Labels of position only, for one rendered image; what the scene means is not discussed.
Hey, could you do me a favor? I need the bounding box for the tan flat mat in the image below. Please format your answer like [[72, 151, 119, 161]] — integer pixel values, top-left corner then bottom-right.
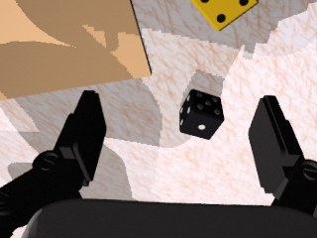
[[0, 0, 152, 100]]

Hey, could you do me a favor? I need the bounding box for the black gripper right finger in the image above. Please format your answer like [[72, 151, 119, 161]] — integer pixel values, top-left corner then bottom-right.
[[248, 95, 317, 218]]

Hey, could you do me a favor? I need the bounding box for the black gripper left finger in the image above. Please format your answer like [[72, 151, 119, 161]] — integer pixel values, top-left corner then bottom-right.
[[0, 90, 107, 238]]

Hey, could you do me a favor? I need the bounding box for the yellow die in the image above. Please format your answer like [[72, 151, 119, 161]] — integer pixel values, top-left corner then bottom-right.
[[190, 0, 259, 31]]

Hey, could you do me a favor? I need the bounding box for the black die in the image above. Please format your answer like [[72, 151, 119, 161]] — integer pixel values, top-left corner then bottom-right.
[[179, 89, 225, 140]]

